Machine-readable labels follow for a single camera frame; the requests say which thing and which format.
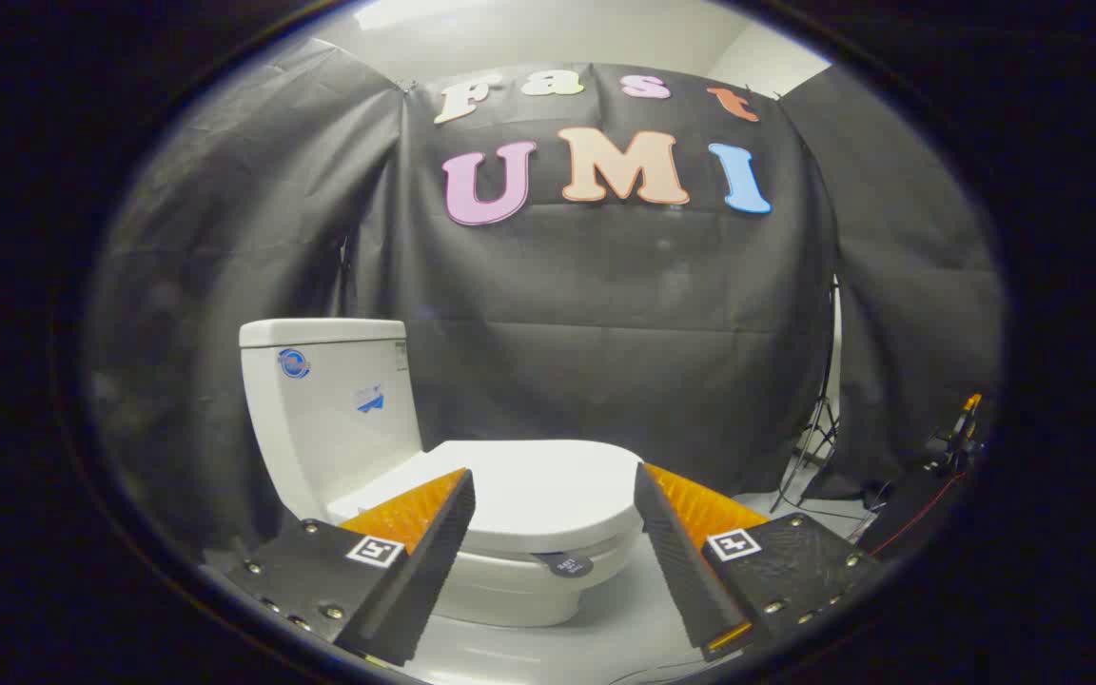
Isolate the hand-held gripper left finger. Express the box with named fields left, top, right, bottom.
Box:
left=225, top=468, right=477, bottom=667

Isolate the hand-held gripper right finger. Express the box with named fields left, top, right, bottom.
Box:
left=634, top=462, right=882, bottom=662

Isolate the white toilet lid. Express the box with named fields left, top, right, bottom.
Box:
left=329, top=440, right=644, bottom=555

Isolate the white ceramic toilet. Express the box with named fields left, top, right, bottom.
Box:
left=240, top=318, right=644, bottom=629

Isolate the black tripod stand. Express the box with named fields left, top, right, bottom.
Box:
left=772, top=276, right=844, bottom=515

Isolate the black backdrop cloth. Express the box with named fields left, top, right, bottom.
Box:
left=82, top=38, right=1004, bottom=562

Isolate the orange black device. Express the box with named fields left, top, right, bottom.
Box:
left=929, top=393, right=987, bottom=477

